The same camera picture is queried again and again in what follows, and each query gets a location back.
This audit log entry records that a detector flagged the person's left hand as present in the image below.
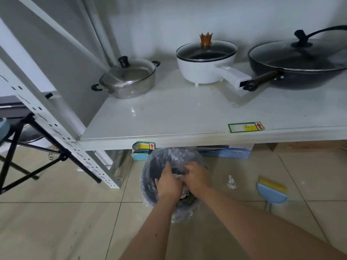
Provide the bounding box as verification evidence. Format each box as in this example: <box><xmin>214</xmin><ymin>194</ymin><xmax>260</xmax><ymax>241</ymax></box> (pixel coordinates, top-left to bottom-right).
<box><xmin>155</xmin><ymin>161</ymin><xmax>185</xmax><ymax>203</ymax></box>

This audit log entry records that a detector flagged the person's right hand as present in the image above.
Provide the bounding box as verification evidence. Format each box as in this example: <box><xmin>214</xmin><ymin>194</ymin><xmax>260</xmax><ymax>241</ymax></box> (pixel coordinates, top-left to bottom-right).
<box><xmin>183</xmin><ymin>161</ymin><xmax>213</xmax><ymax>199</ymax></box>

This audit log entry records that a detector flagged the black bin with plastic liner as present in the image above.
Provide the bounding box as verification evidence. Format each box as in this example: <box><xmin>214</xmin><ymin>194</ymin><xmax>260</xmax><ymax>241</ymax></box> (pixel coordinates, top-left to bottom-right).
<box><xmin>140</xmin><ymin>147</ymin><xmax>209</xmax><ymax>224</ymax></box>

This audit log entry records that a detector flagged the pile of white paper scraps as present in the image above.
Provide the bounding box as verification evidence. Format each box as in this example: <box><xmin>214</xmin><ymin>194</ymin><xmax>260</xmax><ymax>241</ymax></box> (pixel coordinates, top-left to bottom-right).
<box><xmin>172</xmin><ymin>172</ymin><xmax>238</xmax><ymax>201</ymax></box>

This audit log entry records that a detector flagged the person's right forearm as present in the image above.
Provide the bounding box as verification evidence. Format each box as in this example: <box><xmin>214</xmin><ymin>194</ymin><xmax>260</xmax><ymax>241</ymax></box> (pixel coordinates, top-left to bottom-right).
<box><xmin>202</xmin><ymin>186</ymin><xmax>347</xmax><ymax>260</ymax></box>

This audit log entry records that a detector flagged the person's left forearm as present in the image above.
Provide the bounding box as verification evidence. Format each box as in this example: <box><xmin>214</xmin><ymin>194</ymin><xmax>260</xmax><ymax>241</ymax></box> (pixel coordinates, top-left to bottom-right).
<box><xmin>119</xmin><ymin>196</ymin><xmax>182</xmax><ymax>260</ymax></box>

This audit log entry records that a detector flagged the blue white printed carton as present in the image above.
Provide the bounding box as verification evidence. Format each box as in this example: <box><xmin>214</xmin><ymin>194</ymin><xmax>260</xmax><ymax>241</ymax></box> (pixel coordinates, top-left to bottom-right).
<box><xmin>196</xmin><ymin>144</ymin><xmax>254</xmax><ymax>160</ymax></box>

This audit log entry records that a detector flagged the teal box under shelf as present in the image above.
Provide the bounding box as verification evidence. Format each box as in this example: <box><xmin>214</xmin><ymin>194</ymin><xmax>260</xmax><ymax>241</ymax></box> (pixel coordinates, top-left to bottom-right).
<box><xmin>131</xmin><ymin>148</ymin><xmax>155</xmax><ymax>161</ymax></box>

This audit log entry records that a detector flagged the peeling green yellow price label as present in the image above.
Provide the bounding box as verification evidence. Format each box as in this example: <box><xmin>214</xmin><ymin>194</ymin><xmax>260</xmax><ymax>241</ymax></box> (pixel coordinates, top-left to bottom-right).
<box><xmin>132</xmin><ymin>141</ymin><xmax>156</xmax><ymax>155</ymax></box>

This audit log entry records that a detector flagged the white metal shelf rack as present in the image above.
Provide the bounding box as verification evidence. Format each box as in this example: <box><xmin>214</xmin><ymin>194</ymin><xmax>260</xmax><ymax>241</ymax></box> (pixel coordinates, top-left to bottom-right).
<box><xmin>0</xmin><ymin>0</ymin><xmax>347</xmax><ymax>189</ymax></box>

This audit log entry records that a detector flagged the flat green yellow price label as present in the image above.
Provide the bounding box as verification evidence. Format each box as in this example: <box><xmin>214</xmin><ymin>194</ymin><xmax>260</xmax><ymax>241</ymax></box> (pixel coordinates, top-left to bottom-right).
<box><xmin>227</xmin><ymin>121</ymin><xmax>265</xmax><ymax>134</ymax></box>

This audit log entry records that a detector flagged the white electric pot with lid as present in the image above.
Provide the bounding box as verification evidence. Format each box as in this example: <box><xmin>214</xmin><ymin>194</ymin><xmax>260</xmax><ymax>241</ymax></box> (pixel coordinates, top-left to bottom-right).
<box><xmin>176</xmin><ymin>32</ymin><xmax>253</xmax><ymax>91</ymax></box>

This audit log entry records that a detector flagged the stainless steel pot with lid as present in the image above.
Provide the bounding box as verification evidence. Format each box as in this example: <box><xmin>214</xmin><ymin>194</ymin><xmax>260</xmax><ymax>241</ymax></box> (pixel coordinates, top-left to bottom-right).
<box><xmin>91</xmin><ymin>56</ymin><xmax>161</xmax><ymax>100</ymax></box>

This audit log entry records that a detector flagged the flat brown cardboard box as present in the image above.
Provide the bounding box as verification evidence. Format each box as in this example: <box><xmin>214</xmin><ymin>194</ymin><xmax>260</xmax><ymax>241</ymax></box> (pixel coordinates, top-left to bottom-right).
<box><xmin>267</xmin><ymin>140</ymin><xmax>347</xmax><ymax>153</ymax></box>

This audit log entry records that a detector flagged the metal basin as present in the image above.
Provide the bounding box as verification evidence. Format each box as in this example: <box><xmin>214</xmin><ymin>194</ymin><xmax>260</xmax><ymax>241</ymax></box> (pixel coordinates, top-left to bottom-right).
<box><xmin>17</xmin><ymin>123</ymin><xmax>45</xmax><ymax>144</ymax></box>

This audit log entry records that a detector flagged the black wok with glass lid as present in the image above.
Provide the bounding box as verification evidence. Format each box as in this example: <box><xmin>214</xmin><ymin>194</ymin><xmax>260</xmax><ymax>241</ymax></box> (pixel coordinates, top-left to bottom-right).
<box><xmin>243</xmin><ymin>25</ymin><xmax>347</xmax><ymax>92</ymax></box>

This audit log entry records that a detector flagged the black slatted folding table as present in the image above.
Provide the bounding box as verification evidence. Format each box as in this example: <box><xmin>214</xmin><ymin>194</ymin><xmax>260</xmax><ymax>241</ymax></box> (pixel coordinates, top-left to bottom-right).
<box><xmin>0</xmin><ymin>103</ymin><xmax>102</xmax><ymax>195</ymax></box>

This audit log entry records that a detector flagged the blue round stool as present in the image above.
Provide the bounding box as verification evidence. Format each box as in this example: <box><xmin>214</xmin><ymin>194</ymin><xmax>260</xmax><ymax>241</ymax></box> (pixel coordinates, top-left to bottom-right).
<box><xmin>0</xmin><ymin>117</ymin><xmax>11</xmax><ymax>145</ymax></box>

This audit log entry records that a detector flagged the white wall pipe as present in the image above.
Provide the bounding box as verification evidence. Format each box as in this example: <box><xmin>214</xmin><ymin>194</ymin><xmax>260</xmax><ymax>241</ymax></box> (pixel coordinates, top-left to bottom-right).
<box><xmin>74</xmin><ymin>0</ymin><xmax>120</xmax><ymax>68</ymax></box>

